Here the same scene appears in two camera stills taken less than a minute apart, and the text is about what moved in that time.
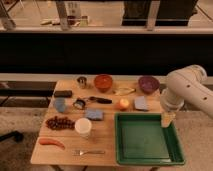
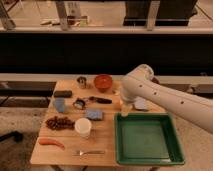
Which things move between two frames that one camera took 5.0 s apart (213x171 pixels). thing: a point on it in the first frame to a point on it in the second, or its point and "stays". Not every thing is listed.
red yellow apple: x=124 y=104 stays
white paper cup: x=83 y=127 stays
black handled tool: x=101 y=100 stays
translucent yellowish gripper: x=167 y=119 to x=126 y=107
